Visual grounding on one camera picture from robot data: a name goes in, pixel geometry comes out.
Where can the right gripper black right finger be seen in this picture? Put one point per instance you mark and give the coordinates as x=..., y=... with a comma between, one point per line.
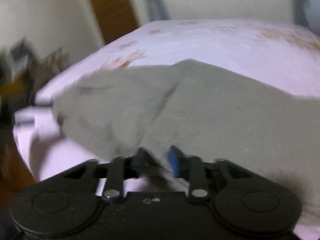
x=191, y=169

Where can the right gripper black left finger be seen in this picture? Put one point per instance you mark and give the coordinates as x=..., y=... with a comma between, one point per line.
x=121, y=169

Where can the grey knit pants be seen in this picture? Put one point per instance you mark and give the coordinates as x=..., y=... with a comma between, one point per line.
x=205, y=111

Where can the pink floral bed sheet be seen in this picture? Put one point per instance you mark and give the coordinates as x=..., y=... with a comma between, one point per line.
x=271, y=53

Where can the brown wooden door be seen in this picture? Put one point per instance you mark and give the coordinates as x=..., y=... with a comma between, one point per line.
x=115, y=18

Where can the left grey curtain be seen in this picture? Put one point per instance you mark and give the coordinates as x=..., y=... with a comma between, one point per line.
x=156, y=10

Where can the grey curtain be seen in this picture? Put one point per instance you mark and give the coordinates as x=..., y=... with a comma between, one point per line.
x=299, y=12
x=156, y=10

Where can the right grey curtain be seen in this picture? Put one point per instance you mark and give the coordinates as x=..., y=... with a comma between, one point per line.
x=299, y=12

